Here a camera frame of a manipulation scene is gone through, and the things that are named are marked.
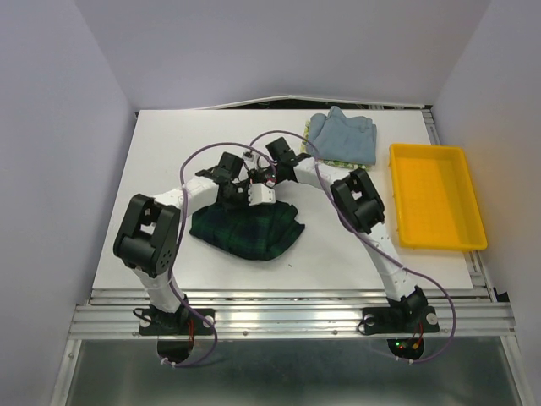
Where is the dark green skirt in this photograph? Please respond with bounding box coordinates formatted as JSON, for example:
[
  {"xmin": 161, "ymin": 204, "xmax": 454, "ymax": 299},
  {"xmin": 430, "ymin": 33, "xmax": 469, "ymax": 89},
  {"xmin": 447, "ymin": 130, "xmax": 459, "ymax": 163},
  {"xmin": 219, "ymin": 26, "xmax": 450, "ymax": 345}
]
[{"xmin": 189, "ymin": 201, "xmax": 305, "ymax": 261}]

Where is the lemon print skirt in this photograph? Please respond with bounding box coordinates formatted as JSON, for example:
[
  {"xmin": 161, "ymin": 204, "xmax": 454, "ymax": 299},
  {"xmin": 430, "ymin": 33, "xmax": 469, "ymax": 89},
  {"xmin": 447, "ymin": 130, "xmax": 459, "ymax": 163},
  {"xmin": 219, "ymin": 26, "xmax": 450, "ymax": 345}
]
[{"xmin": 299, "ymin": 118, "xmax": 371, "ymax": 171}]

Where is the light blue denim skirt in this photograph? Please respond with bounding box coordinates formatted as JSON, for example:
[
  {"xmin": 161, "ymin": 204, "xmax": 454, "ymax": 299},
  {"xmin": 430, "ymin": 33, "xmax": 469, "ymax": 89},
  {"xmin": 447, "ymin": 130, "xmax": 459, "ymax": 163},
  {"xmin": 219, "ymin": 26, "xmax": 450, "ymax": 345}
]
[{"xmin": 306, "ymin": 106, "xmax": 377, "ymax": 166}]

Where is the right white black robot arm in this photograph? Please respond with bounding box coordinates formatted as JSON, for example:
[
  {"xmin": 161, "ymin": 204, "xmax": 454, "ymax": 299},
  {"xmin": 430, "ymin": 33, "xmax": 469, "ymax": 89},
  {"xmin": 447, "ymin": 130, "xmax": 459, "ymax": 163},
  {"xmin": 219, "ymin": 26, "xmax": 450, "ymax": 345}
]
[{"xmin": 266, "ymin": 137, "xmax": 440, "ymax": 335}]

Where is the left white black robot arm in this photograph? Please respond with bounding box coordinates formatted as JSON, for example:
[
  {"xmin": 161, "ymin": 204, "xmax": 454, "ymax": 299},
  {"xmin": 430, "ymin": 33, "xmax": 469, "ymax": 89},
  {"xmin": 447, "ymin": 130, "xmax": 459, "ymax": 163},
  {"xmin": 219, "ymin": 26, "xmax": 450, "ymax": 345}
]
[{"xmin": 113, "ymin": 152, "xmax": 247, "ymax": 336}]

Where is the yellow plastic tray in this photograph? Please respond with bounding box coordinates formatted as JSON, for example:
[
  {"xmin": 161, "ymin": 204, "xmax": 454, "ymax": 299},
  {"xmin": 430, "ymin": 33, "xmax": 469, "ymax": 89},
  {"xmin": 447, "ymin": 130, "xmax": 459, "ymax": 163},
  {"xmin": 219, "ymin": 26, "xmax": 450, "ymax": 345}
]
[{"xmin": 389, "ymin": 143, "xmax": 488, "ymax": 252}]

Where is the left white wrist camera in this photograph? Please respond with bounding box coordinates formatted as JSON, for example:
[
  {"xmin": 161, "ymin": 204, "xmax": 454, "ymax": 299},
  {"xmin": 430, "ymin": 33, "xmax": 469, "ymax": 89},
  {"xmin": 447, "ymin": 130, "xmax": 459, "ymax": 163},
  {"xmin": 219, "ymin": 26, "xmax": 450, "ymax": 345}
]
[{"xmin": 248, "ymin": 183, "xmax": 276, "ymax": 206}]

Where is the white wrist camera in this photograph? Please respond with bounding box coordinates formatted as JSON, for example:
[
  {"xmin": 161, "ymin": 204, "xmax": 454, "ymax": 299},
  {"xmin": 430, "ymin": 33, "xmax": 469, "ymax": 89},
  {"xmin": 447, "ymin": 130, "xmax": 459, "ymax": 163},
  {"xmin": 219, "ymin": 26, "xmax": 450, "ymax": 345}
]
[
  {"xmin": 248, "ymin": 183, "xmax": 276, "ymax": 206},
  {"xmin": 243, "ymin": 150, "xmax": 260, "ymax": 163}
]

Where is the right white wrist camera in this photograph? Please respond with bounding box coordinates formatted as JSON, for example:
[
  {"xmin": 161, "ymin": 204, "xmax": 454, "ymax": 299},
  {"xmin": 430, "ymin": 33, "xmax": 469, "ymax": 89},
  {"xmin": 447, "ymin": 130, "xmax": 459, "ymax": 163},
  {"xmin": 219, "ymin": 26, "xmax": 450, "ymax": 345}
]
[{"xmin": 243, "ymin": 150, "xmax": 260, "ymax": 163}]

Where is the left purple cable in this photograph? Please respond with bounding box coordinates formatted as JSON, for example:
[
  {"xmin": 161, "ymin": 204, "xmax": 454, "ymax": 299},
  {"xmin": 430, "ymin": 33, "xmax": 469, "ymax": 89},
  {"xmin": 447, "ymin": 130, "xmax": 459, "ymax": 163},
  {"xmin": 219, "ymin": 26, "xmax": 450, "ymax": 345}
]
[{"xmin": 162, "ymin": 142, "xmax": 276, "ymax": 368}]

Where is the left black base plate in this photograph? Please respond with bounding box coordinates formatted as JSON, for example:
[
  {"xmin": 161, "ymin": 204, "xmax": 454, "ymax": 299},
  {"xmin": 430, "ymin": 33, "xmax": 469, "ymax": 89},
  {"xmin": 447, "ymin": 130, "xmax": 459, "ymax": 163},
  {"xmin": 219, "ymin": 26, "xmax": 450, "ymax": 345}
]
[{"xmin": 132, "ymin": 305, "xmax": 215, "ymax": 367}]

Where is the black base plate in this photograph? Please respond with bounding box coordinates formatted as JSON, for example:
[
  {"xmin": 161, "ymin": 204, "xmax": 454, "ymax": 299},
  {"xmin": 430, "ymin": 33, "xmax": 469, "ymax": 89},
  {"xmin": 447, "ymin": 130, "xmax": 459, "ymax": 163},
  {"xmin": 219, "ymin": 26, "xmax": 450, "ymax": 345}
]
[
  {"xmin": 357, "ymin": 306, "xmax": 440, "ymax": 363},
  {"xmin": 132, "ymin": 305, "xmax": 215, "ymax": 367}
]

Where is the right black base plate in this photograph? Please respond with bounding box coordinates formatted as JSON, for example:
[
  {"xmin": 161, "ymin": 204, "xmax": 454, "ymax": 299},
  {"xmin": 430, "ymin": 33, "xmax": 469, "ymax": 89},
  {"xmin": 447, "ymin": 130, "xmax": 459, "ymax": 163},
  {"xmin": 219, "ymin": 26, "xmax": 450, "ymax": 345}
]
[{"xmin": 357, "ymin": 306, "xmax": 440, "ymax": 363}]

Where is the aluminium rail frame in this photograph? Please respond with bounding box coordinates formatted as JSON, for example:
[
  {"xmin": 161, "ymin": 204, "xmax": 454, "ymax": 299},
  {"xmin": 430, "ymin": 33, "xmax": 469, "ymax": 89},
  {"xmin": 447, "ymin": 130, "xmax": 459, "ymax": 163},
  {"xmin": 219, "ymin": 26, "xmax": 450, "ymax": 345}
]
[{"xmin": 53, "ymin": 110, "xmax": 528, "ymax": 405}]

